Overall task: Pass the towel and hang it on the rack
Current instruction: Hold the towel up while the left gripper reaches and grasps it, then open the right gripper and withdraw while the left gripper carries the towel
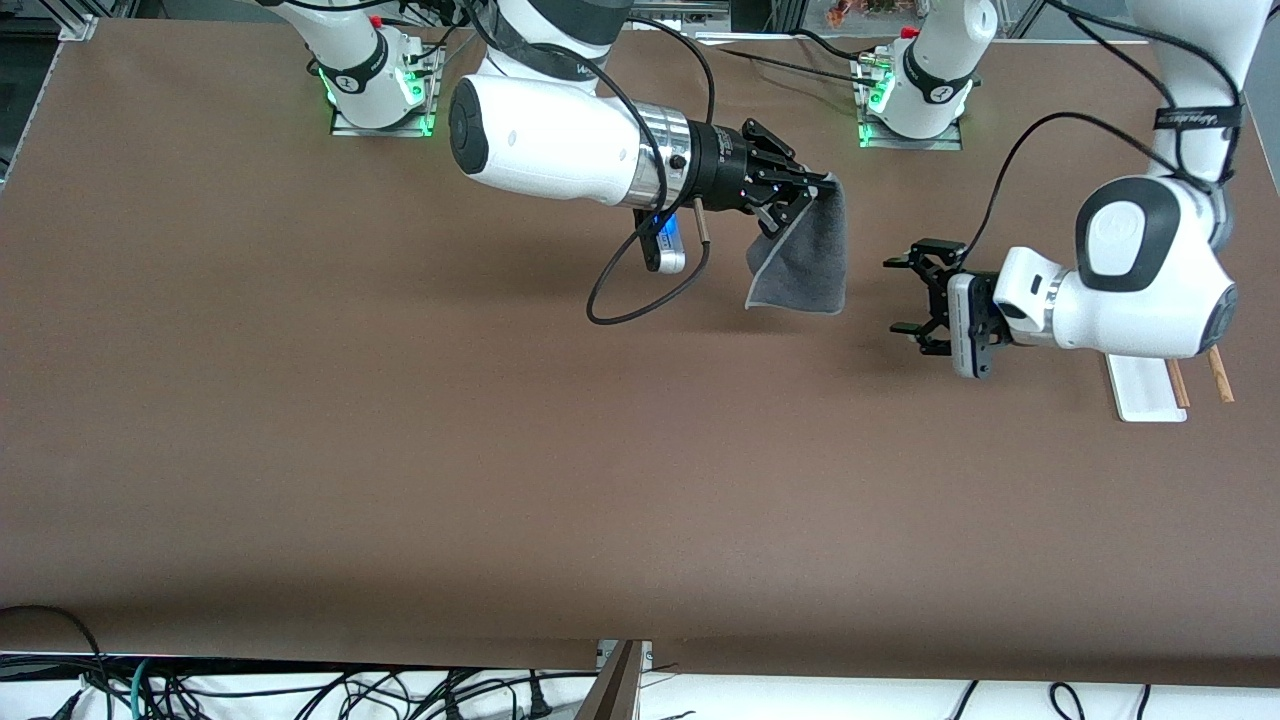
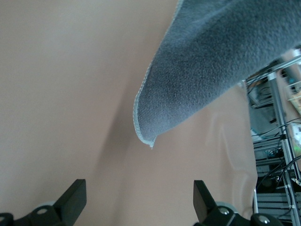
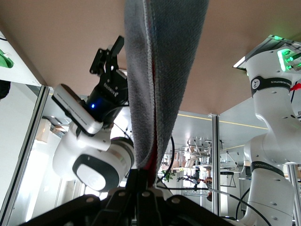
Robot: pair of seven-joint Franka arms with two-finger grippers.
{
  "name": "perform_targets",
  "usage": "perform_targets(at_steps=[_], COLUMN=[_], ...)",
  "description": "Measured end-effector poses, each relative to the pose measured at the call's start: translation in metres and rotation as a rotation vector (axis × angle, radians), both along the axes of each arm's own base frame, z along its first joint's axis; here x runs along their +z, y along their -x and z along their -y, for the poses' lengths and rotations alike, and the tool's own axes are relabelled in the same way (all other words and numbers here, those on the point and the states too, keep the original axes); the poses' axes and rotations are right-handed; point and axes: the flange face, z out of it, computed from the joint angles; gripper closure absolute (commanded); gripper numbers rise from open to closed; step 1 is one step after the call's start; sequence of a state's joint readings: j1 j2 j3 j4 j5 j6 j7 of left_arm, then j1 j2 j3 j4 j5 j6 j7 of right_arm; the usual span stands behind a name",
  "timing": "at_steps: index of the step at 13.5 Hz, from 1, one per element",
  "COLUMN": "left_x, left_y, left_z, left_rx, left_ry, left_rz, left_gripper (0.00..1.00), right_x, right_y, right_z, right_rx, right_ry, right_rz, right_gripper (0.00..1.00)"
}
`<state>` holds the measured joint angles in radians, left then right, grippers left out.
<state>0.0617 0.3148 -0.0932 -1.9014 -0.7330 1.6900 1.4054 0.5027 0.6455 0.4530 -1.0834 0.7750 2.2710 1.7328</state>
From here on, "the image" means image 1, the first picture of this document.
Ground grey towel with pink tag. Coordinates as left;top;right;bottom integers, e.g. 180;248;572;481
745;175;849;316

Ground white rack base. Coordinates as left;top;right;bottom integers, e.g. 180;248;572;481
1105;352;1188;423

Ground white power strip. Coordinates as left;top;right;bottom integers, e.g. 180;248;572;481
625;0;731;31

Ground orange patterned object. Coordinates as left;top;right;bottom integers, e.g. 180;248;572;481
825;0;936;26

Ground thin black table cable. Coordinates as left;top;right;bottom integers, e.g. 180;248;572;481
712;40;887;89

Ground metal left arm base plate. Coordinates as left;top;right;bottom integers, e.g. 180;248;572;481
856;55;964;152

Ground thick black base cable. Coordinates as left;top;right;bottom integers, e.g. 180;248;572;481
795;28;893;67

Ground black base cable bundle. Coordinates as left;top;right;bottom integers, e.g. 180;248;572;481
385;0;476;61

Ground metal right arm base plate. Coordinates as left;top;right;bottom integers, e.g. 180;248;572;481
330;45;439;139

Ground metal table bracket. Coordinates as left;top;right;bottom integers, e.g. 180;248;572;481
597;640;654;673

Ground brown wooden post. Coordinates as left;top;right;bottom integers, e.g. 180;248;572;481
575;640;645;720

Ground aluminium frame corner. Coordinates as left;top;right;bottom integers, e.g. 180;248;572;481
55;0;101;42

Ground thick black floor cable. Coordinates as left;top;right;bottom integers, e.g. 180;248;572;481
0;604;113;720

